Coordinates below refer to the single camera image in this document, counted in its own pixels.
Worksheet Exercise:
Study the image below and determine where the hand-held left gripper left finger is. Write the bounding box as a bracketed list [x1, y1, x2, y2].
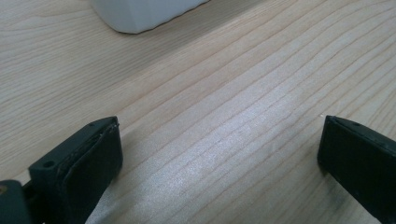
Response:
[28, 116, 124, 224]

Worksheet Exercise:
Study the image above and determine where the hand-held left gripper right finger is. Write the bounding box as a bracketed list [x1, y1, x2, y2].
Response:
[317, 115, 396, 224]

